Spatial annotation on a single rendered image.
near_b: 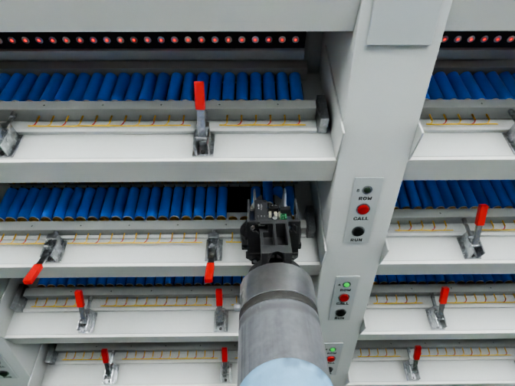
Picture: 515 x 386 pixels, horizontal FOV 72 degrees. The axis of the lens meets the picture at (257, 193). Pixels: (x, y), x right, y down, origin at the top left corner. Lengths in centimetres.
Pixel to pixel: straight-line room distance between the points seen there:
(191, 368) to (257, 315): 58
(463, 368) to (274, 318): 74
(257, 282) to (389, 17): 32
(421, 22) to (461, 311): 61
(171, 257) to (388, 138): 38
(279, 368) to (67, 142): 40
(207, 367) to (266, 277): 56
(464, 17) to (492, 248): 40
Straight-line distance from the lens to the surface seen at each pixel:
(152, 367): 97
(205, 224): 61
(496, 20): 50
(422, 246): 68
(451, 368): 104
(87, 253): 67
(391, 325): 81
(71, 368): 103
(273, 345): 36
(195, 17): 43
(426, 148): 54
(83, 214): 69
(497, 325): 90
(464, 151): 56
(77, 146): 55
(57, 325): 86
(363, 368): 97
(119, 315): 82
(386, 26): 44
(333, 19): 43
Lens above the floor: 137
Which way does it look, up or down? 35 degrees down
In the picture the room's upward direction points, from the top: straight up
